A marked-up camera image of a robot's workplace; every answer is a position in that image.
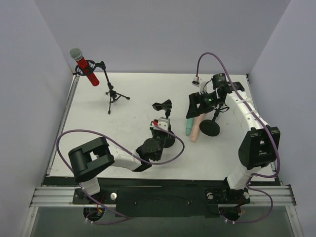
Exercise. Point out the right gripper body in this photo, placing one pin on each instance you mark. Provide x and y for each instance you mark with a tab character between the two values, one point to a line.
197	102

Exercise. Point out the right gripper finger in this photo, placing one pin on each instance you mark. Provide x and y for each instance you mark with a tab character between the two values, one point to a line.
193	100
192	113

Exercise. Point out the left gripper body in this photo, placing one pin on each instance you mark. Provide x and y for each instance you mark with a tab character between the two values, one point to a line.
160	132

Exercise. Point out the mint green toy microphone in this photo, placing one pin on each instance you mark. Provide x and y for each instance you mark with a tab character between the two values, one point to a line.
189	126

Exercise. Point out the black round-base stand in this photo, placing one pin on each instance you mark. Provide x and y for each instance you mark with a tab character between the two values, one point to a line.
166	106
210	127

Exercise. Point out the black tripod microphone stand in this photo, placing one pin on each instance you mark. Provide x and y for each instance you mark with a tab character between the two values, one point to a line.
114	96

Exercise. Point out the red glitter microphone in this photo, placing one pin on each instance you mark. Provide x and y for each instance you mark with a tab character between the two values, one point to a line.
83	66

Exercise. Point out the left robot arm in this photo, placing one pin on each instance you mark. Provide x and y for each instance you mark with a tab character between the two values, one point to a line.
90	159

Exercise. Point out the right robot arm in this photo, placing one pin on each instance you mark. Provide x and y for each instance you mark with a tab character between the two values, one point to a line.
260	143

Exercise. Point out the black round-base stand front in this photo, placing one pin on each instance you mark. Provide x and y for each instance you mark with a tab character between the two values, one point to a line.
210	127

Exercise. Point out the peach toy microphone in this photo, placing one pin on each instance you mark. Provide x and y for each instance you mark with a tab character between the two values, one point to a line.
196	129

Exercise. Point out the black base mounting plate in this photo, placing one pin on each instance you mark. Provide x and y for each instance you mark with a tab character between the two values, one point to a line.
167	198

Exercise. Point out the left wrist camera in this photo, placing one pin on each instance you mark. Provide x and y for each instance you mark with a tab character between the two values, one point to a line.
162	122

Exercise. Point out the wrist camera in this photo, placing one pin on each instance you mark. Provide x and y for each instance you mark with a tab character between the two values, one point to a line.
200	84
162	122

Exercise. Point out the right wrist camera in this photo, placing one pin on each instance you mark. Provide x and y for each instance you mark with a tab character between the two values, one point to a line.
200	84

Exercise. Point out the aluminium frame rail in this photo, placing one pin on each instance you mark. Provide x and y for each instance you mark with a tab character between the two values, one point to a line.
50	196

